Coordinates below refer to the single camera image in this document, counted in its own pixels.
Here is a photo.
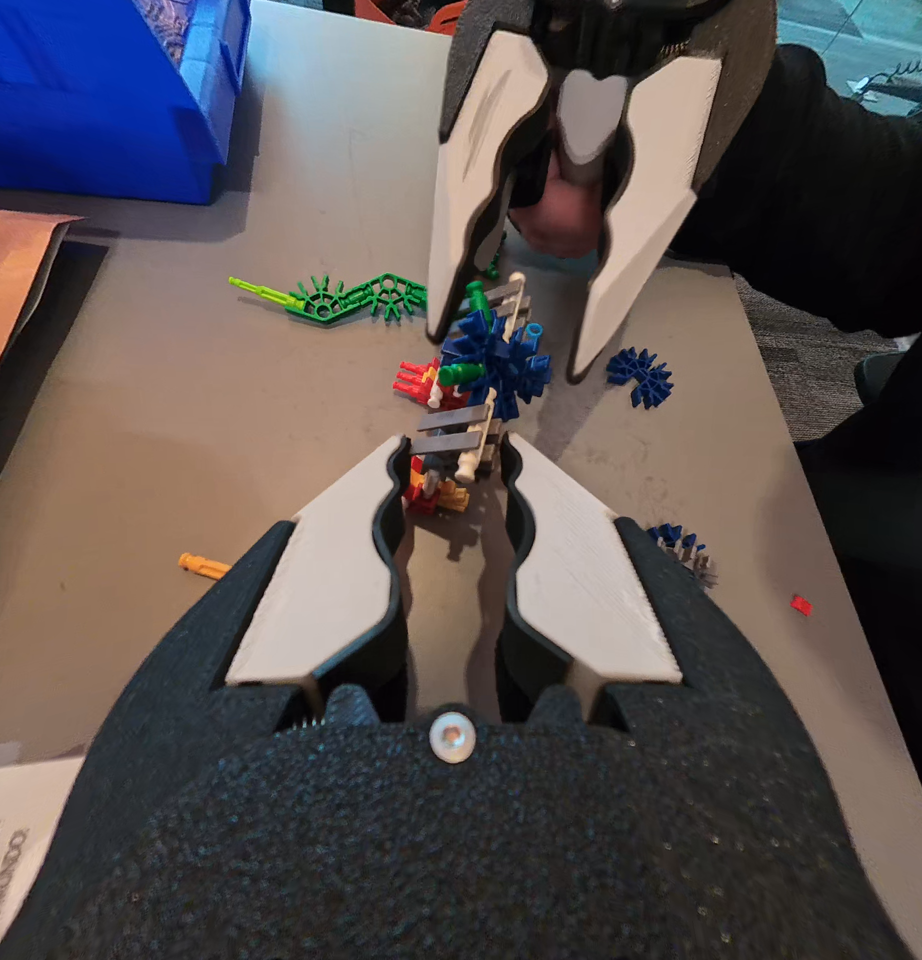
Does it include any blue and grey connector pair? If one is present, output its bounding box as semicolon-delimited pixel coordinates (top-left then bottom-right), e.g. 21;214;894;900
647;522;719;591

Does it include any clear plastic bag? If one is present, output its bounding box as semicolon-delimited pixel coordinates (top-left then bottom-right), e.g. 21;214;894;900
131;0;201;70

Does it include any blue storage bin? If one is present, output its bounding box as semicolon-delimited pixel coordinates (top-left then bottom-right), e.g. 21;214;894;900
0;0;252;206

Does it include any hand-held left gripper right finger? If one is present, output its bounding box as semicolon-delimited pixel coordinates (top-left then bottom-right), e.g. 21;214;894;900
504;433;685;685

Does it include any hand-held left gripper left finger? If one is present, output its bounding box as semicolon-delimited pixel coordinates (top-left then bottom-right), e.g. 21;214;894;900
227;433;412;687

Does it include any colourful toy construction model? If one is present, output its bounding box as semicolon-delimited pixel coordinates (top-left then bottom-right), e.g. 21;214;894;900
392;273;554;516

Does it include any person's dark clothed body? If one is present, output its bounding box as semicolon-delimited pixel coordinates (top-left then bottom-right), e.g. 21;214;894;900
794;330;922;661

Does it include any printed instruction booklet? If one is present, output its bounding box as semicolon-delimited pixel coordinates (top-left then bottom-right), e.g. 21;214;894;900
0;753;87;955

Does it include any orange toy set package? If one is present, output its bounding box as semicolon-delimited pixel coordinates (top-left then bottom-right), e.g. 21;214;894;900
0;210;84;399

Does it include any blue snowflake toy connector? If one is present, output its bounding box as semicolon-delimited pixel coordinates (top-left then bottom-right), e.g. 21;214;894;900
605;346;675;411

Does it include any person's right forearm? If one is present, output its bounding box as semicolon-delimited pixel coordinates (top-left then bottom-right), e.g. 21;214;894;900
659;43;922;339

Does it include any person's right hand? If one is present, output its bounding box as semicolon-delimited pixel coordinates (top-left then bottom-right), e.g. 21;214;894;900
506;142;620;261

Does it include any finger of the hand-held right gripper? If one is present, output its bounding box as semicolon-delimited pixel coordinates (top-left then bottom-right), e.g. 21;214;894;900
564;56;725;385
425;30;552;348

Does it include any green toy connector chain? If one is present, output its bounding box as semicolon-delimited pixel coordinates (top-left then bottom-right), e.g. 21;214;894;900
228;271;432;329

